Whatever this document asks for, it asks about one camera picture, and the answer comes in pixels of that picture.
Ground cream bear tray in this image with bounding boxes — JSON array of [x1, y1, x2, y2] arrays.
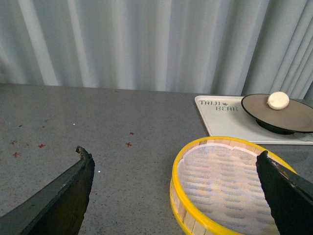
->
[[195, 95, 313, 145]]

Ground tan plate with black rim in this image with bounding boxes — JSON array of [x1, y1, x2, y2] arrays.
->
[[241, 94, 313, 135]]

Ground grey pleated curtain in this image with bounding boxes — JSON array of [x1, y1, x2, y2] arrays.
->
[[0, 0, 313, 99]]

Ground white round bun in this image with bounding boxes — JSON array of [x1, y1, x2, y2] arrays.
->
[[267, 92, 290, 110]]

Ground white steamer liner paper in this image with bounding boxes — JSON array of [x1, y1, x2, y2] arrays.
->
[[177, 143, 281, 235]]

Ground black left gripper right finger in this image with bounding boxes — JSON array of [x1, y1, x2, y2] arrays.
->
[[256, 151, 313, 235]]

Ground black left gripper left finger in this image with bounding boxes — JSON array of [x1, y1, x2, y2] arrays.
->
[[0, 146, 95, 235]]

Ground yellow-rimmed bamboo steamer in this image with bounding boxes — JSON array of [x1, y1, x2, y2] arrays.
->
[[169, 136, 297, 235]]

